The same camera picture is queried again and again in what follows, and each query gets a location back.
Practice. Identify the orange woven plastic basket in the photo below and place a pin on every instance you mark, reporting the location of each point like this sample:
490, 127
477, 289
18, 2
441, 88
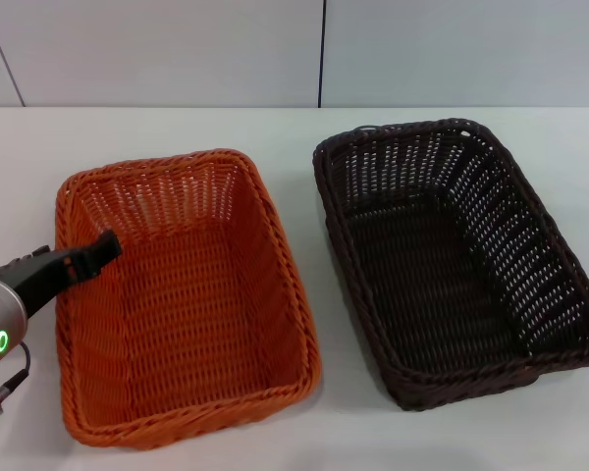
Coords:
191, 314

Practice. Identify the dark brown woven plastic basket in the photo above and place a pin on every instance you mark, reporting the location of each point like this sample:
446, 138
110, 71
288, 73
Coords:
432, 294

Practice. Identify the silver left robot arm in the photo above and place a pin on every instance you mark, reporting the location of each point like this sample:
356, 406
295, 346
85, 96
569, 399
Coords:
2, 309

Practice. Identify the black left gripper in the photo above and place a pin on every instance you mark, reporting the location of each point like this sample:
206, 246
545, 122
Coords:
34, 277

